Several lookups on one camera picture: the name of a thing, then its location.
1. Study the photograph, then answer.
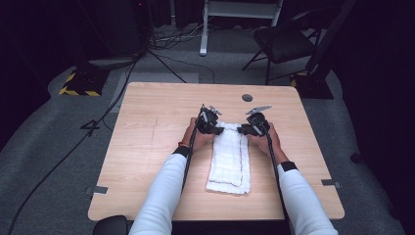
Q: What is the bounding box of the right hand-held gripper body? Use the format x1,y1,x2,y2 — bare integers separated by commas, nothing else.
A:
244,104,273,137

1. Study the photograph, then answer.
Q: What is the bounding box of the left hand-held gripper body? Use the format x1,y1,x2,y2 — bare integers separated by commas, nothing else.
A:
196,104,223,135

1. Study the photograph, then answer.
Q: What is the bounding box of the white cloth with coloured stitching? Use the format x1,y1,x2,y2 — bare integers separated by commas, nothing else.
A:
205,120,252,196

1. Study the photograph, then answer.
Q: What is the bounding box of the person's left hand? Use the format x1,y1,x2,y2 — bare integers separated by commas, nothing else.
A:
180,117,217,155

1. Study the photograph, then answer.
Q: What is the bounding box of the person's right hand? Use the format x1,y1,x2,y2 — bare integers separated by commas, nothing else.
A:
247,122,291,165

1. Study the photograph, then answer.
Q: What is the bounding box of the black slanted stand with base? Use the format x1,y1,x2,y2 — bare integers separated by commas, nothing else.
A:
289,0,357,100

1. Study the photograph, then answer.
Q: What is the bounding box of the black folding chair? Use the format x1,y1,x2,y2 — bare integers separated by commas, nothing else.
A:
241,9,328,86

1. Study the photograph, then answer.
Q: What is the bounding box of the grey tape strip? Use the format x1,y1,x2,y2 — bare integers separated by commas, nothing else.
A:
320,178,343,190
84,185,109,196

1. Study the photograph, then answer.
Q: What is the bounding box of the black caster wheel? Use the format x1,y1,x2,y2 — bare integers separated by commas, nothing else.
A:
349,150,364,165

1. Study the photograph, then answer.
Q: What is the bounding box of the yellow black striped stand base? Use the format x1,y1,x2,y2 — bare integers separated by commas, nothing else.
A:
58,66,111,98

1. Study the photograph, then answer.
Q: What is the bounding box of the right hand-held gripper black cable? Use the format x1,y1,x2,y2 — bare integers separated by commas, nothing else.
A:
260,122,292,226

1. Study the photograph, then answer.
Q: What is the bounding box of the hand-held gripper black cable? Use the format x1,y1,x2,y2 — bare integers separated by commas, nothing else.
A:
180,104,207,194
260,122,292,226

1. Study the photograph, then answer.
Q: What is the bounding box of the left hand-held gripper black cable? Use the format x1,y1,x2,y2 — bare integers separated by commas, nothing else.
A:
180,104,207,194

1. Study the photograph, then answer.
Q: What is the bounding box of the thin black floor cable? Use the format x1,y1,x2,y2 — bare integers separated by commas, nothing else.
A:
147,48,217,85

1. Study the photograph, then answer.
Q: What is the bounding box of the white metal stand frame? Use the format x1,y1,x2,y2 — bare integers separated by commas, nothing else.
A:
199,0,284,58

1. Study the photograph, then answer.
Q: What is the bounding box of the bundle of floor cables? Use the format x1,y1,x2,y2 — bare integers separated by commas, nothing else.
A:
150,18,213,51

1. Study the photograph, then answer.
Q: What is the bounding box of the long black floor cable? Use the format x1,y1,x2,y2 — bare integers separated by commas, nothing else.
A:
7,58,141,235

